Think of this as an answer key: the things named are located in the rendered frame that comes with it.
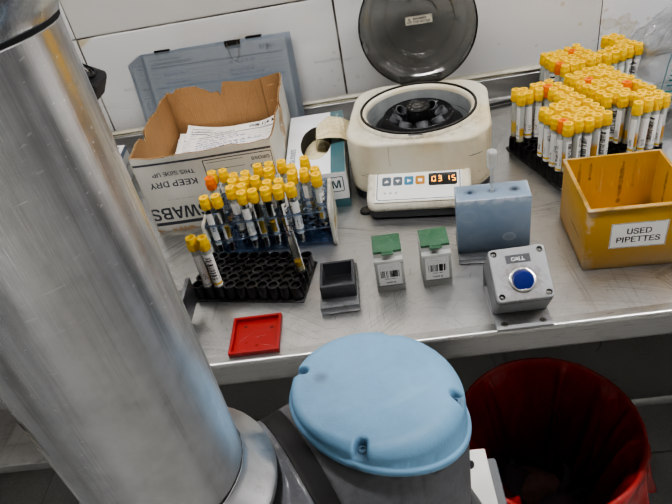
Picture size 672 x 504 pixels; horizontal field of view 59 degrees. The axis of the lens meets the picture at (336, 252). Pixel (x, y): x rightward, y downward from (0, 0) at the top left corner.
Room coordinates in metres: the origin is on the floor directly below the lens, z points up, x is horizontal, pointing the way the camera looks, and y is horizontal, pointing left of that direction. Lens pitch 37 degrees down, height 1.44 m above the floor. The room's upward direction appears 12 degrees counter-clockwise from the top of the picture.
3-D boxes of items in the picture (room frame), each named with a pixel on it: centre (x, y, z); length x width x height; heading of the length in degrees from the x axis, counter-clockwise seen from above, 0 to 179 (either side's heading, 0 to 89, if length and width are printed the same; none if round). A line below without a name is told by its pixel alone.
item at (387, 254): (0.64, -0.07, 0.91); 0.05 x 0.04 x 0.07; 174
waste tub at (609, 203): (0.64, -0.40, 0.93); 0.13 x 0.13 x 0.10; 80
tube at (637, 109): (0.81, -0.51, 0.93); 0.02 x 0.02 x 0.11
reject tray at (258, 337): (0.59, 0.13, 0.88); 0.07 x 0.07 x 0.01; 84
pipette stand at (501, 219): (0.67, -0.23, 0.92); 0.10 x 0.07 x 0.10; 78
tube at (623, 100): (0.84, -0.50, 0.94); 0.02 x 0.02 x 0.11
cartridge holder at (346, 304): (0.64, 0.00, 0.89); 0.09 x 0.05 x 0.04; 174
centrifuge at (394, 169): (0.92, -0.18, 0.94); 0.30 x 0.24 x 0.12; 165
